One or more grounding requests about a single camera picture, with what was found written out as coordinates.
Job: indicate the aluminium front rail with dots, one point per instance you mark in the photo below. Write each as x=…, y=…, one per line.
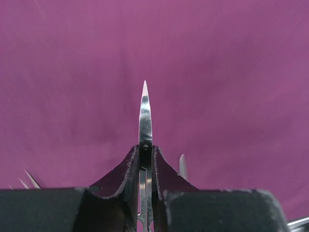
x=299, y=225

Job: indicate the steel tweezers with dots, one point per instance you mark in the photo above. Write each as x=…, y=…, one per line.
x=24, y=184

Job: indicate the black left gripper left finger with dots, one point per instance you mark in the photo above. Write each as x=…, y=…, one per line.
x=108, y=205

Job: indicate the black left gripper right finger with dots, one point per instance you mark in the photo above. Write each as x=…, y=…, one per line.
x=179, y=206

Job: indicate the steel needle holder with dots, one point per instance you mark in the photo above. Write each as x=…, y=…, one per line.
x=182, y=167

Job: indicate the steel surgical scissors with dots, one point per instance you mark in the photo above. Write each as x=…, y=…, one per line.
x=145, y=154

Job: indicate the steel forceps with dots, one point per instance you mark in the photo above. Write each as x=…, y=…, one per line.
x=33, y=181

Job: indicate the purple cloth wrap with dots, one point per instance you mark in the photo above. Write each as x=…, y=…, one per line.
x=228, y=82

